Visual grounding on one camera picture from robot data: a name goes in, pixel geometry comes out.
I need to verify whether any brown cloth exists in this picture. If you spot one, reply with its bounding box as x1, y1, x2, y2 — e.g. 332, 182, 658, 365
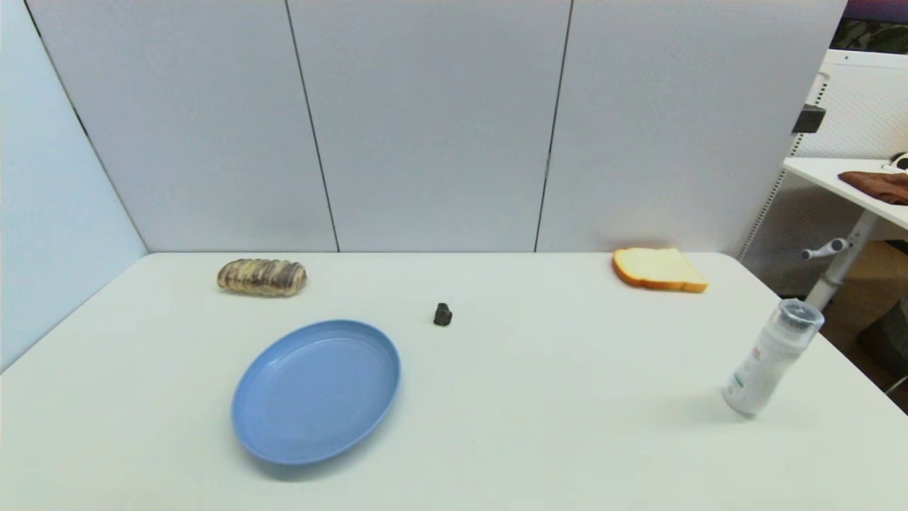
838, 170, 908, 207

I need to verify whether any white perforated panel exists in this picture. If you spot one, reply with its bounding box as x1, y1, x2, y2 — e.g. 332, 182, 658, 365
738, 48, 908, 296

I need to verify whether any black floor object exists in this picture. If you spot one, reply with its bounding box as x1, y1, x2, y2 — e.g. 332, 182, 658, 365
857, 298, 908, 378

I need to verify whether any blue plastic plate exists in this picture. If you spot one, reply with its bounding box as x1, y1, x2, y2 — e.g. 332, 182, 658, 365
231, 319, 402, 466

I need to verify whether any grey desk crank handle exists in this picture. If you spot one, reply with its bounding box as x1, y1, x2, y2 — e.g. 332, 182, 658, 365
802, 238, 851, 260

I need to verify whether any white height-adjustable desk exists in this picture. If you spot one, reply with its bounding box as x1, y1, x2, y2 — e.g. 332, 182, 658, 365
783, 157, 908, 312

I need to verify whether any marbled brown bread roll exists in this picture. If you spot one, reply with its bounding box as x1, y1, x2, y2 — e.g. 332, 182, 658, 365
216, 258, 308, 298

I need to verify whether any black clamp box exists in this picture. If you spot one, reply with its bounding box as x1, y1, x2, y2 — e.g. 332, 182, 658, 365
792, 104, 826, 135

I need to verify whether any white plastic bottle clear cap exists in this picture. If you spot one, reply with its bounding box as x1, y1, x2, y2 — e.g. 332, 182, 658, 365
723, 299, 826, 418

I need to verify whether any white toast bread slice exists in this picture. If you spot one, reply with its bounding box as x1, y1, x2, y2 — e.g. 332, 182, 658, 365
613, 247, 709, 294

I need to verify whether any brown cardboard box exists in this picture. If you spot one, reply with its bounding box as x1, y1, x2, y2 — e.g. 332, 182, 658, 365
843, 240, 908, 302

